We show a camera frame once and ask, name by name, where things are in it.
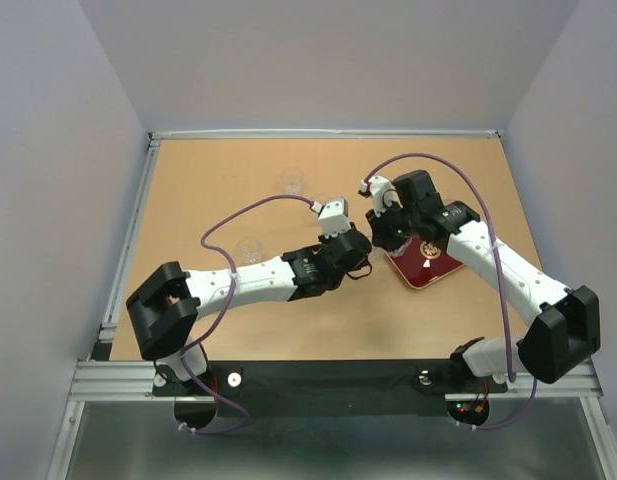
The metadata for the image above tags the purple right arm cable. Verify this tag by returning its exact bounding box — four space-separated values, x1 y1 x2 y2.
362 152 539 432

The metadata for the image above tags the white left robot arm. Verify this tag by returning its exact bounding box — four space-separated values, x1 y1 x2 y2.
126 228 372 394

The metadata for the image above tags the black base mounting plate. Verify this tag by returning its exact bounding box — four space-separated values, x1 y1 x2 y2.
152 359 509 419

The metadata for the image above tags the clear glass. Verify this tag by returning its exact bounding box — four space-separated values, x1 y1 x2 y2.
387 238 412 258
237 236 263 266
310 193 333 224
280 167 304 195
368 247 386 265

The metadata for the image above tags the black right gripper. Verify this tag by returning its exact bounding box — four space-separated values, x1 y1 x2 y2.
366 197 420 250

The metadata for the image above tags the aluminium frame rail front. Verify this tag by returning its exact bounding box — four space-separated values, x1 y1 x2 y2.
68 360 603 402

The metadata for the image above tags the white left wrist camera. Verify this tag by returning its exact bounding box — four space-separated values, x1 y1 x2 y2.
311 197 352 238

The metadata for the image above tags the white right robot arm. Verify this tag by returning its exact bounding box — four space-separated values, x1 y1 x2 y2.
359 170 600 390

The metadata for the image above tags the aluminium frame rail left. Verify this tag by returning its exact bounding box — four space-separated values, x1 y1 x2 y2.
90 139 162 361

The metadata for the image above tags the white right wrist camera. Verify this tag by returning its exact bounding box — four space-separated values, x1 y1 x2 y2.
358 175 398 211

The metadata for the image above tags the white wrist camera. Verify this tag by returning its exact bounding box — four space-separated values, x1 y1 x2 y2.
358 175 398 211
311 197 352 238

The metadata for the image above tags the aluminium frame rail back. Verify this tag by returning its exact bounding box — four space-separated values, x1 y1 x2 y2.
149 128 502 140

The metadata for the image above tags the red rectangular tray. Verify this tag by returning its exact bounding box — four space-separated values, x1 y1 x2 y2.
387 237 463 290

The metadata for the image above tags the aluminium frame rail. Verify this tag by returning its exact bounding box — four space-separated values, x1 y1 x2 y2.
68 360 603 402
90 139 162 361
149 128 502 140

